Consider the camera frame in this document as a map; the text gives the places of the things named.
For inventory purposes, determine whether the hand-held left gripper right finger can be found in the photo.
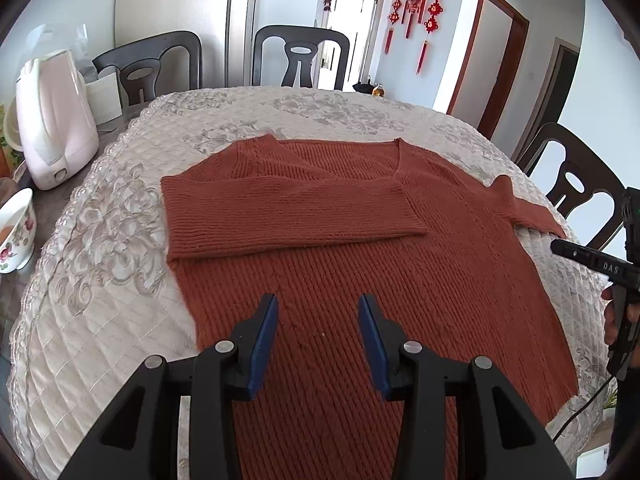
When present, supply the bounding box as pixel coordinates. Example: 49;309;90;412
358;294;576;480

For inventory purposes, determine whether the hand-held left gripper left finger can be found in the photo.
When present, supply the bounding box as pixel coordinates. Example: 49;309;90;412
59;293;279;480

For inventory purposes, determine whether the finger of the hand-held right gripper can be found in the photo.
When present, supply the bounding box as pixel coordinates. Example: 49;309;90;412
550;239;596;270

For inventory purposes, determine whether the rust orange knit sweater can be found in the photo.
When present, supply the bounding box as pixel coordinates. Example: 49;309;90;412
161;134;581;480

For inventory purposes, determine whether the person's right forearm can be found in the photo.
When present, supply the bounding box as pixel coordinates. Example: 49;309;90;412
606;377;640;467

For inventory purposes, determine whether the person's right hand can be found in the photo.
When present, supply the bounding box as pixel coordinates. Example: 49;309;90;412
601;285;621;347

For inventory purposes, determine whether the dark wooden dining chair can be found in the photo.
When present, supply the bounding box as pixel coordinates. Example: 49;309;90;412
251;25;351;92
517;122;628;251
92;30;203;108

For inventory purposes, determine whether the cream quilted floral tablecloth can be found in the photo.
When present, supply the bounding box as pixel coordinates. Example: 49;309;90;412
7;85;621;480

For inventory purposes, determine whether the white floral bowl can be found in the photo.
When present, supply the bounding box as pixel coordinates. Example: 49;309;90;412
0;187;36;275

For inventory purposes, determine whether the white paper box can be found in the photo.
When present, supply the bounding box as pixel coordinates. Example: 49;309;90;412
85;72;123;125

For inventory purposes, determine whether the white electric kettle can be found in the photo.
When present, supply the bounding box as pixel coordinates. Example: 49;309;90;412
15;50;100;191

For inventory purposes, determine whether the black cable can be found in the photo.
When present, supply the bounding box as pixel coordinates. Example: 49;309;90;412
547;375;618;436

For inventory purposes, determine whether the dark door frame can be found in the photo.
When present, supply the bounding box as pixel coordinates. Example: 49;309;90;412
515;37;581;161

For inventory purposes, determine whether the brown wooden door frame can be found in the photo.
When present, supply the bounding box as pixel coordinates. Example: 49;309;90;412
446;0;530;141

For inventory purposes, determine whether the long red knot string ornament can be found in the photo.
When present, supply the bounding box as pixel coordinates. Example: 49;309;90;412
416;0;449;76

